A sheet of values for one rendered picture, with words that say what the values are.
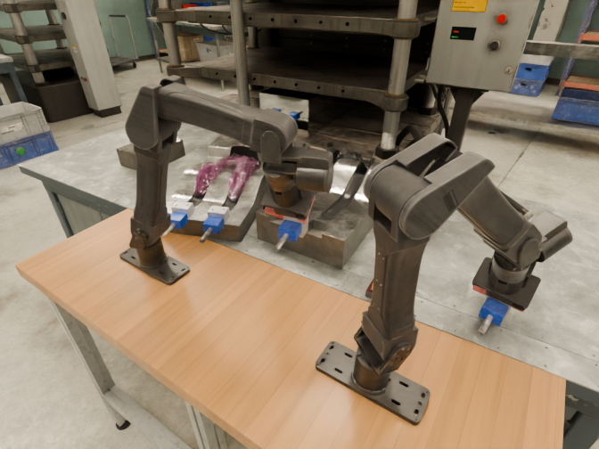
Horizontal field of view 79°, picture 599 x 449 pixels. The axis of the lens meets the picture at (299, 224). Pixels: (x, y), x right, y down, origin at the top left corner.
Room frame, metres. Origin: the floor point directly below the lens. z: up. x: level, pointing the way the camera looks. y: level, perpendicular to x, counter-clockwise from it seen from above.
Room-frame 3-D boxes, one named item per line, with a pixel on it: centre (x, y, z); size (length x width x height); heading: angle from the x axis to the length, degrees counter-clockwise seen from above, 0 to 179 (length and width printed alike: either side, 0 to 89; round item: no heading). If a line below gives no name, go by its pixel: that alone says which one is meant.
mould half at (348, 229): (0.98, -0.12, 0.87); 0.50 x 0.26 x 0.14; 150
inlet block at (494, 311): (0.52, -0.40, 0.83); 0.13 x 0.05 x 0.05; 138
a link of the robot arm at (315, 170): (0.62, 0.00, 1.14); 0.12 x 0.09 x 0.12; 74
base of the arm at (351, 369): (0.39, -0.13, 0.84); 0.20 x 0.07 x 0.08; 57
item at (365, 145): (2.04, -0.05, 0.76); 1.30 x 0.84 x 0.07; 60
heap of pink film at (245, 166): (1.08, 0.23, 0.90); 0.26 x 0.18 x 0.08; 167
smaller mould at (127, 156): (1.36, 0.59, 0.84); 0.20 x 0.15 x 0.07; 150
